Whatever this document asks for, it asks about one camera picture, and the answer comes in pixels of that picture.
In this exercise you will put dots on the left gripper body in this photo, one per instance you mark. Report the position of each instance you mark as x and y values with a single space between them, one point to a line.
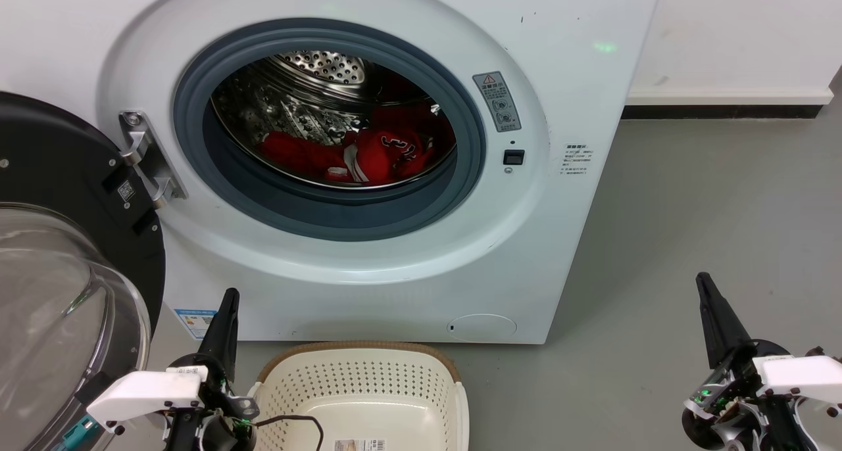
148 392

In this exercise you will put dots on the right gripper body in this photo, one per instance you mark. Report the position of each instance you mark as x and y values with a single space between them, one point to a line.
799 375

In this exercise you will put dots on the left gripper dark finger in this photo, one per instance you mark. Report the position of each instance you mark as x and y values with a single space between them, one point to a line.
223 336

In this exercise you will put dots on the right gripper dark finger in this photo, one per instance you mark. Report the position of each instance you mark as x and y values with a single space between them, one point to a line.
720 326

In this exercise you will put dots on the red garment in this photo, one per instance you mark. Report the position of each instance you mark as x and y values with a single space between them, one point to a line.
388 152

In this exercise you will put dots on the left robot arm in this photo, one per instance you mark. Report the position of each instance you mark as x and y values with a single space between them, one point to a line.
187 438

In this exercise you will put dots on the cream perforated laundry basket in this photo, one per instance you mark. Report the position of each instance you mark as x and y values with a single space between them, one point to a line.
368 385

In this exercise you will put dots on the washing machine glass door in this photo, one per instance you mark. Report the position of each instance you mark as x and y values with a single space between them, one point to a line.
59 175

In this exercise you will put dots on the stainless steel washing machine drum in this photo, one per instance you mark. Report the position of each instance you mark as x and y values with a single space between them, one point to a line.
289 102

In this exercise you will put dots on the blue energy label sticker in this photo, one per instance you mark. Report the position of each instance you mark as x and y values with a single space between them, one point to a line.
195 323

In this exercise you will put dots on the white front-load washing machine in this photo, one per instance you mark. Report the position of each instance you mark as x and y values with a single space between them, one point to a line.
368 293

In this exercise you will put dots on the grey rubber door gasket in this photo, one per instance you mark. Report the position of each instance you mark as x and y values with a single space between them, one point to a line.
329 217

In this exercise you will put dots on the QR code sticker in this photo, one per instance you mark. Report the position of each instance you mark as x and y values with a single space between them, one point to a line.
126 190

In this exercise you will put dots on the silver metal door hinge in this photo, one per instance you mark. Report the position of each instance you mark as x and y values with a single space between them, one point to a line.
148 158

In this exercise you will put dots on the white text label sticker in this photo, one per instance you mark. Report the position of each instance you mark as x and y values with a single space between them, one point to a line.
577 160

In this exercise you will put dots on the white and black baseboard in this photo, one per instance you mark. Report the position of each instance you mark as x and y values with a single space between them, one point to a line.
723 102

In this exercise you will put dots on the round white filter cover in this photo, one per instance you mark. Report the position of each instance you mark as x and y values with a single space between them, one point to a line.
482 328

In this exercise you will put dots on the black door latch socket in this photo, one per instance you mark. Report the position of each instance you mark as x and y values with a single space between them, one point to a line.
514 157

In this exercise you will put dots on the grey warning sticker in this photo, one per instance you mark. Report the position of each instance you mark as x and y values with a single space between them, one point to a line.
496 101

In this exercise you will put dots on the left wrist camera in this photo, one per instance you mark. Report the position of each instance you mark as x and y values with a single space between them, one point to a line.
80 431

